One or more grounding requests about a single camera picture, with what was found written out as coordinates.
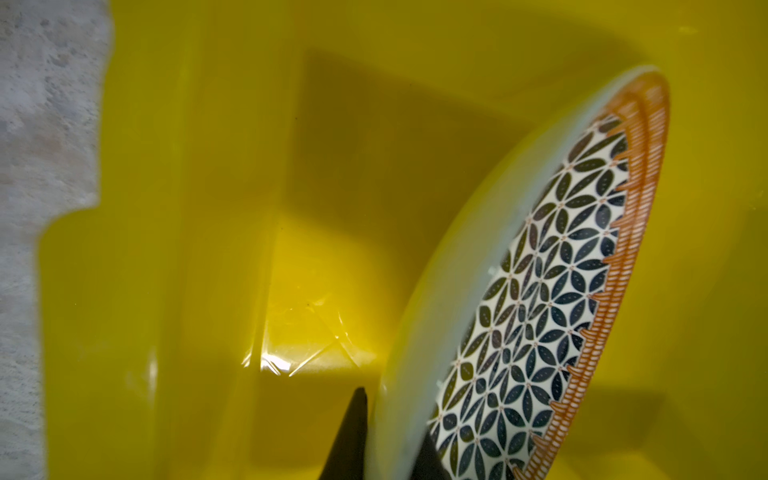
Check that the yellow plastic bin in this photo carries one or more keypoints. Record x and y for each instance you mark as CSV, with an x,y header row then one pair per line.
x,y
275,176

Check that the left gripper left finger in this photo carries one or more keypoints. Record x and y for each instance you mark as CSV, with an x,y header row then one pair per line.
x,y
346,458

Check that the geometric patterned plate orange rim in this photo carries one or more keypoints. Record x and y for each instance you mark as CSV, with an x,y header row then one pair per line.
x,y
508,322

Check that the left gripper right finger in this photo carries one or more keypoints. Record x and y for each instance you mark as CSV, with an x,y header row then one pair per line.
x,y
427,465

